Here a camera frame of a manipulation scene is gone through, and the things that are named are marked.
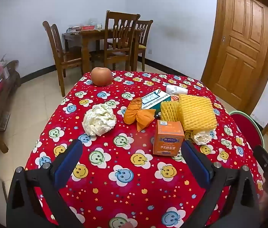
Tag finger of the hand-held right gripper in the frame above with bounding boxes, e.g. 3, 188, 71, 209
253, 145, 268, 183

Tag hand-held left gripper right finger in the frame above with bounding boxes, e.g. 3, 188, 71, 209
181, 140, 260, 228

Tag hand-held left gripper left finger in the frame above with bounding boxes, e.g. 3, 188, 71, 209
6, 139, 84, 228

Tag small white paper ball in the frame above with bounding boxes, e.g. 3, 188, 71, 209
190, 129, 212, 146

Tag red bucket with green rim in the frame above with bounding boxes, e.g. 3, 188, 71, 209
229, 110, 265, 151

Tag large yellow foam net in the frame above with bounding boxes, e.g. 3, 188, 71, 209
179, 94, 218, 131

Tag white tissue packet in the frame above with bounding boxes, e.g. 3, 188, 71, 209
166, 85, 188, 96

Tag teal and white box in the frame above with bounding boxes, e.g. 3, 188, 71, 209
141, 89, 171, 111

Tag orange plastic bag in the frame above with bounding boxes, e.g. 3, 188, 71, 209
124, 97, 156, 131

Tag orange cardboard box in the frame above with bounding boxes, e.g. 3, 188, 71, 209
153, 120, 185, 157

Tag large crumpled white paper ball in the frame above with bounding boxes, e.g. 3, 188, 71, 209
83, 103, 117, 136

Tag red smiley flower tablecloth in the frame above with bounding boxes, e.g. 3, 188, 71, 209
25, 71, 265, 228

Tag small yellow foam net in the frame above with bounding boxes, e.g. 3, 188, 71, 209
160, 101, 181, 122

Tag red apple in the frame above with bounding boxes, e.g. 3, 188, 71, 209
91, 67, 113, 86

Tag closed wooden door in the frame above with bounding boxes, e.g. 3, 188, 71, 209
201, 0, 268, 114

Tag wooden chairs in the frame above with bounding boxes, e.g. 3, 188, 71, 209
62, 27, 139, 76

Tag wooden chair with yellow cushion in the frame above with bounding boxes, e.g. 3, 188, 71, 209
134, 20, 154, 72

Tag tall-backed wooden chair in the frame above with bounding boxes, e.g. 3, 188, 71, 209
92, 11, 141, 72

